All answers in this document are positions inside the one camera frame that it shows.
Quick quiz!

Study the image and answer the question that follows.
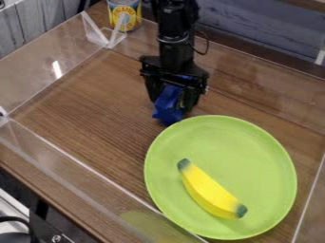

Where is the green plate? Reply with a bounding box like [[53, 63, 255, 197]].
[[144, 115, 297, 240]]

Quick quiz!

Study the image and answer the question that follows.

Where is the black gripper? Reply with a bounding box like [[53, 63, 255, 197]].
[[140, 56, 211, 113]]

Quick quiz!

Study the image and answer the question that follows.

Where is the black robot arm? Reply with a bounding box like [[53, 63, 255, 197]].
[[140, 0, 211, 112]]

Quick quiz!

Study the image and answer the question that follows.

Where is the yellow toy banana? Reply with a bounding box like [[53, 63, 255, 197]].
[[177, 159, 248, 219]]

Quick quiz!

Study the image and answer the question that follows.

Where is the clear acrylic enclosure wall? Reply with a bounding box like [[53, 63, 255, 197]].
[[0, 14, 325, 243]]

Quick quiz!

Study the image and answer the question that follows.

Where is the clear acrylic corner bracket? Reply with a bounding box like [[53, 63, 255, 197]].
[[82, 11, 128, 49]]

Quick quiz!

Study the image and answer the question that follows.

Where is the yellow printed can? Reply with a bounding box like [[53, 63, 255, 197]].
[[108, 0, 142, 32]]

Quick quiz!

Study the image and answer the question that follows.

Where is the black cable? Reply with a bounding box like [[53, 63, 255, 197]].
[[0, 214, 46, 243]]

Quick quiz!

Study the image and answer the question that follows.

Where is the blue star-shaped block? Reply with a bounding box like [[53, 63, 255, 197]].
[[153, 84, 185, 125]]

